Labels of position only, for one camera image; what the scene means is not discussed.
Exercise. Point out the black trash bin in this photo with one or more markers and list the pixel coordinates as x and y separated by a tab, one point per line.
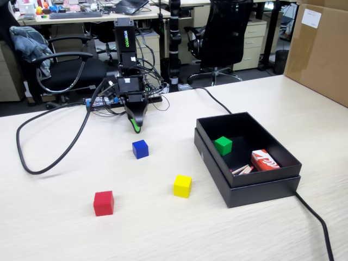
281	62

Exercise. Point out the yellow duck toy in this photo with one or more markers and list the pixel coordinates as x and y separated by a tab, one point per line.
39	11

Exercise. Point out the black desk leg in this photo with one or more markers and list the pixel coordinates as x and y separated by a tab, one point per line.
272	35

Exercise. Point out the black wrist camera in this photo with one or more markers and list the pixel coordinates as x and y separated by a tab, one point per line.
110	91

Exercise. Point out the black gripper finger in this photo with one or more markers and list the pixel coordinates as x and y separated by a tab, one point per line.
137	111
135	126

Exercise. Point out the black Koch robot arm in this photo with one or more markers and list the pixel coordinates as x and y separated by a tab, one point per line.
123	35

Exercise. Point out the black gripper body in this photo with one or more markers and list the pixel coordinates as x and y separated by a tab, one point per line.
130	87

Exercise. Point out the wooden matchstick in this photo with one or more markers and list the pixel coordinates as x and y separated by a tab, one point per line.
240	168
243	170
246	171

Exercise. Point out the green cube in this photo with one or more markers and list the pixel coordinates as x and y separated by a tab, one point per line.
223	145

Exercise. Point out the white shipping label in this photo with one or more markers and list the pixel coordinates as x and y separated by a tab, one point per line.
311	18

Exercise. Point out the large cardboard box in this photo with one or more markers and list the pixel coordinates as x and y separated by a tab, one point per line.
320	59

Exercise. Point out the dark computer keyboard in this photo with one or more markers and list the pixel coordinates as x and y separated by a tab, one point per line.
74	15

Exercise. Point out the red and white matchbox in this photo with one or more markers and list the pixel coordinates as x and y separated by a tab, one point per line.
265	160

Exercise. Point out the black pole with white bands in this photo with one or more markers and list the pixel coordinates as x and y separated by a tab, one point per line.
174	40

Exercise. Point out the blue cube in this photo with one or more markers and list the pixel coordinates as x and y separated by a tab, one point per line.
140	150

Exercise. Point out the blue circuit board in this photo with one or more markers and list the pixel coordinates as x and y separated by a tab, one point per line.
88	102

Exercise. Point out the beige side cabinet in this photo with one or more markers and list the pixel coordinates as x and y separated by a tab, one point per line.
9	76

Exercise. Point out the black cardboard box lid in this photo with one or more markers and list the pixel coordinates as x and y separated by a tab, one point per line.
261	194

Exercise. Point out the black office chair with armrests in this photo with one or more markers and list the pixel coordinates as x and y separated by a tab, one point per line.
81	70

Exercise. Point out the yellow cube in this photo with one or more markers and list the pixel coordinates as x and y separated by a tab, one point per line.
182	187

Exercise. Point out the grey patterned jacket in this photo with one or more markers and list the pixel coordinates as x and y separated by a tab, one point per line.
27	43

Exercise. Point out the black mesh office chair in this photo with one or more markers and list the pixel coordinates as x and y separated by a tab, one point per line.
225	35

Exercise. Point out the red cube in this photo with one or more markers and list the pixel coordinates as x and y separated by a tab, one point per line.
103	204

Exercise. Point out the beige drawer cabinet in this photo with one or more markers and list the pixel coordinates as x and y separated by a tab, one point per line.
254	40
152	43

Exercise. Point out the beige office desk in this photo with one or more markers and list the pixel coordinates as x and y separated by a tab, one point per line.
108	18

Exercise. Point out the black laptop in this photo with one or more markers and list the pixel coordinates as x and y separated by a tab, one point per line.
130	6

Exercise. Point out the black cardboard box tray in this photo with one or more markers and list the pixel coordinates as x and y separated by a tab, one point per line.
272	174

